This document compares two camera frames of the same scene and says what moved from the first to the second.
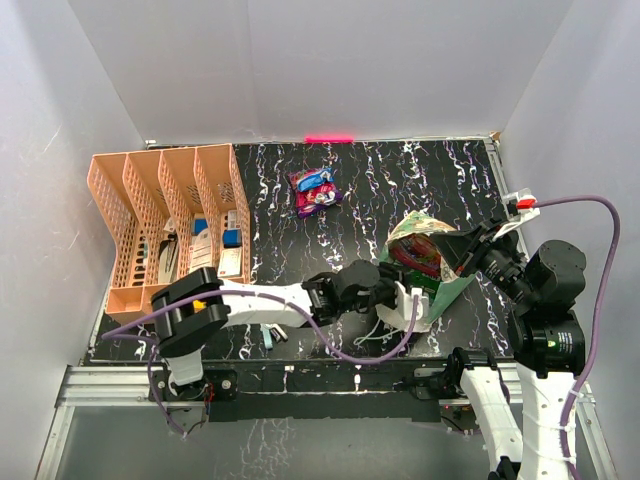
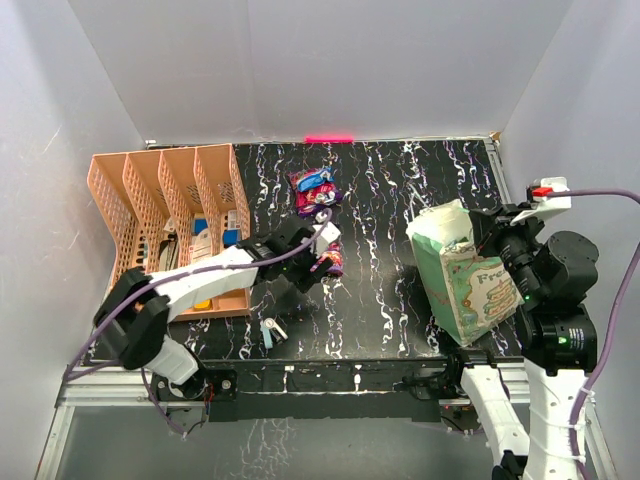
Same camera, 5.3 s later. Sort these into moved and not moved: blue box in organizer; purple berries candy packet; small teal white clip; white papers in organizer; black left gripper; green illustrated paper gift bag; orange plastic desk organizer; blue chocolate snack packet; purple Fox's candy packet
Moved: green illustrated paper gift bag; black left gripper; purple berries candy packet
Not moved: white papers in organizer; small teal white clip; purple Fox's candy packet; blue chocolate snack packet; orange plastic desk organizer; blue box in organizer
